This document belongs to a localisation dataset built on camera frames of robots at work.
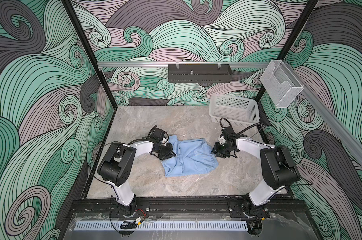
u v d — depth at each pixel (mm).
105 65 974
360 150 513
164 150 818
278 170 464
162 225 697
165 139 890
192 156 907
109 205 728
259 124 1137
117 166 475
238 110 1180
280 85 820
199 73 941
